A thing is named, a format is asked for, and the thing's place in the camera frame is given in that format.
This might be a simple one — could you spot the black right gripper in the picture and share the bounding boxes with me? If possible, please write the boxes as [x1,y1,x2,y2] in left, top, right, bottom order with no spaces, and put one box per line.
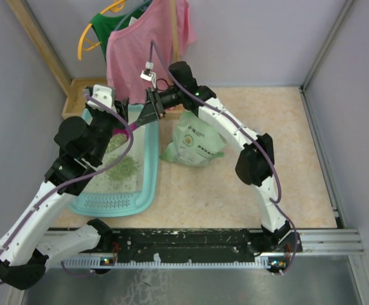
[135,88,182,129]

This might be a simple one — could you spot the magenta litter scoop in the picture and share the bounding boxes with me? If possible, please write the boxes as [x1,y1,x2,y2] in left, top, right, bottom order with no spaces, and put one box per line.
[112,122,138,140]

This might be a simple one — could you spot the green cat litter bag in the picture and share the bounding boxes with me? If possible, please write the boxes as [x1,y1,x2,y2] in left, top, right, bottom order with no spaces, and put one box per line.
[160,112,227,167]

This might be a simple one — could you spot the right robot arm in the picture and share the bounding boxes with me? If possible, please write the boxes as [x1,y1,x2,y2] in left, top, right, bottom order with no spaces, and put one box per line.
[135,61,300,255]

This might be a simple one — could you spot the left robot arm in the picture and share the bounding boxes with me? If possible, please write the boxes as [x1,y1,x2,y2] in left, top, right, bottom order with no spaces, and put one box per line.
[0,96,133,290]

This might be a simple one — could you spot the green litter pellet pile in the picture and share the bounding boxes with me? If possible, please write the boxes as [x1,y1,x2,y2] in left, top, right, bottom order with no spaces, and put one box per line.
[103,133,142,184]

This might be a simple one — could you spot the teal plastic litter box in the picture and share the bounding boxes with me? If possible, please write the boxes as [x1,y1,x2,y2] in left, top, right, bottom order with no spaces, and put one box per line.
[69,121,159,218]

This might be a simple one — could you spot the wooden clothes rack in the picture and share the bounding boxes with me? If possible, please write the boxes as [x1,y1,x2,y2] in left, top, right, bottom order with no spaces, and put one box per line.
[6,0,184,119]

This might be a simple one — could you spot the pink t-shirt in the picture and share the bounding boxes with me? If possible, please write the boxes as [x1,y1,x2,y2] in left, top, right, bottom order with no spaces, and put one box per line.
[104,0,198,105]

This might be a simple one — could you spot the green shirt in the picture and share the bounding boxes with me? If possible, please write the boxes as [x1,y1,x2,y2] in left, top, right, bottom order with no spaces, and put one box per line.
[90,13,139,59]

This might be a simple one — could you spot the blue grey clothes hanger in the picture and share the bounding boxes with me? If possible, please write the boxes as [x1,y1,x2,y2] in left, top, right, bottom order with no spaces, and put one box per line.
[114,0,152,31]

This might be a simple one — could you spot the yellow clothes hanger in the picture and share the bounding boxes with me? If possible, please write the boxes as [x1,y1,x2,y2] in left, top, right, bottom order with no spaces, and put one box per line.
[77,0,126,61]

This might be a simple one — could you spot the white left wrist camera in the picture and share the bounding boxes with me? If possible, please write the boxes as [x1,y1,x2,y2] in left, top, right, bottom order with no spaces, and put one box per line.
[83,84,116,111]

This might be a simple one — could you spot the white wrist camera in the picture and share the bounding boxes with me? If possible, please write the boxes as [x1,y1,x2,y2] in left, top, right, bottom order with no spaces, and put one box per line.
[140,62,156,86]
[83,84,116,111]

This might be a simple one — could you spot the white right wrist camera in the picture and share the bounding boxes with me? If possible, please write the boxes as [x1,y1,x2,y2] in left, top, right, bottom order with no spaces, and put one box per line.
[140,62,156,86]

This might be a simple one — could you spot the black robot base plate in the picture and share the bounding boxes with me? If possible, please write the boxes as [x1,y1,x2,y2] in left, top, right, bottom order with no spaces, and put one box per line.
[76,227,302,264]

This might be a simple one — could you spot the grey slotted cable duct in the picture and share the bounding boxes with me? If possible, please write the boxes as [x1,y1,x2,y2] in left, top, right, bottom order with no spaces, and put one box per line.
[64,254,286,269]

